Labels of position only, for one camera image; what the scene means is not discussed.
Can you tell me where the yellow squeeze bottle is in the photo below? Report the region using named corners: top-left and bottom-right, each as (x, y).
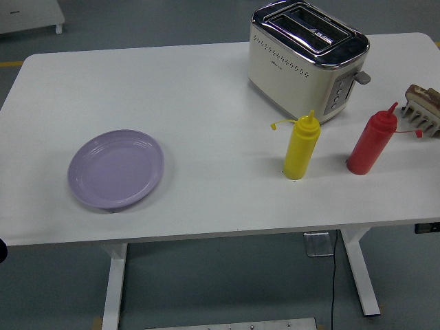
top-left (270, 109), bottom-right (321, 181)

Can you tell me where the brown bread slice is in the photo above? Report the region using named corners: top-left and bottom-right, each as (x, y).
top-left (404, 84), bottom-right (440, 113)

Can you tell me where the purple round plate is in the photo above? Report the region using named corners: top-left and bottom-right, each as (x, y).
top-left (67, 129), bottom-right (165, 210)

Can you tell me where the white cabinet with feet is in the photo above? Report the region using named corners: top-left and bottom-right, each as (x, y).
top-left (0, 0), bottom-right (66, 35)

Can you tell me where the black floor cable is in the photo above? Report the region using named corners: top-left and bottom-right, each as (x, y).
top-left (329, 230), bottom-right (338, 330)

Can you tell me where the silver metal toast rack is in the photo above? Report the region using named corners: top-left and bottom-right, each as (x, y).
top-left (399, 99), bottom-right (440, 139)

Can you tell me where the black table control panel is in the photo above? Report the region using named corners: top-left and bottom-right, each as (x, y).
top-left (414, 222), bottom-right (440, 235)

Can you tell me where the red squeeze bottle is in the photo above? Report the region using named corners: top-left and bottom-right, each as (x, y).
top-left (346, 102), bottom-right (424, 176)

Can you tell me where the small metal floor plate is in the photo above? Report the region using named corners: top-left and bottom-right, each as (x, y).
top-left (302, 232), bottom-right (336, 258)

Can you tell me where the white table leg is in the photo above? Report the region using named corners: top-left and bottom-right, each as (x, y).
top-left (338, 226), bottom-right (382, 317)
top-left (101, 243), bottom-right (129, 330)

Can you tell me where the large metal base plate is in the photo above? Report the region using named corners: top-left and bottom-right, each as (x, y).
top-left (144, 316), bottom-right (318, 330)

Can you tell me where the cream and chrome toaster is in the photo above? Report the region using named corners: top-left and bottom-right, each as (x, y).
top-left (247, 1), bottom-right (373, 125)

